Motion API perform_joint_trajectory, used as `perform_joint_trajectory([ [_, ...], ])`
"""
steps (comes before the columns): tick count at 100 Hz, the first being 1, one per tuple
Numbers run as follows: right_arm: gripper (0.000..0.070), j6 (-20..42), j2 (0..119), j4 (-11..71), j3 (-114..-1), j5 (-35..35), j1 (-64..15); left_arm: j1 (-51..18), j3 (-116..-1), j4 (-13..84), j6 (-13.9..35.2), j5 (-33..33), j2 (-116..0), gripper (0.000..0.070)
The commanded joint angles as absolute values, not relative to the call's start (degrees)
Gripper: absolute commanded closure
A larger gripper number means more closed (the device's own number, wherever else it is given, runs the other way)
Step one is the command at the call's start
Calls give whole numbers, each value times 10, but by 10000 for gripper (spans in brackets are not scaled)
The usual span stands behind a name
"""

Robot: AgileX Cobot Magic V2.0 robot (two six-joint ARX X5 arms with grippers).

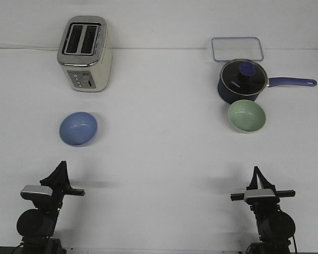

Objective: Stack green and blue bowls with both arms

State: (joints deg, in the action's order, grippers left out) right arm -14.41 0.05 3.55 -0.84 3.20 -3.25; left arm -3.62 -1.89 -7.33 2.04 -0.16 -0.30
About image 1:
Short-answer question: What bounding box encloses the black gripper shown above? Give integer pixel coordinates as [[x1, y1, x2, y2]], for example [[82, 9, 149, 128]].
[[32, 161, 85, 212], [230, 166, 295, 209]]

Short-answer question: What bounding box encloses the blue bowl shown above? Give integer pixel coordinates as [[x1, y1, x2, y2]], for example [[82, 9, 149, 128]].
[[59, 112, 98, 147]]

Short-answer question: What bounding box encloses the green bowl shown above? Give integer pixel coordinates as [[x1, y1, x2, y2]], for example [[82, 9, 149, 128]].
[[227, 99, 267, 133]]

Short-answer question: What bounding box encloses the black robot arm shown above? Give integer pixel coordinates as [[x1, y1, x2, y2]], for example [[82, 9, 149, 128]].
[[12, 161, 85, 254], [230, 166, 296, 253]]

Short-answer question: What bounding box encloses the glass pot lid blue knob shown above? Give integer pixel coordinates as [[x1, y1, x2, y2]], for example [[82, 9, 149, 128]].
[[220, 59, 268, 95]]

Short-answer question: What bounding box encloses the cream and steel toaster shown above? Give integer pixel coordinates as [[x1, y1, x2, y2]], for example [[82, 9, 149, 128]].
[[57, 15, 113, 92]]

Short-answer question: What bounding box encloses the clear blue-rimmed container lid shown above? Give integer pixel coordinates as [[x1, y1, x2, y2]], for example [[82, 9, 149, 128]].
[[211, 37, 264, 62]]

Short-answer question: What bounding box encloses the blue saucepan with handle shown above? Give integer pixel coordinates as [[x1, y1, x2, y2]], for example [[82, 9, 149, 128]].
[[217, 59, 317, 105]]

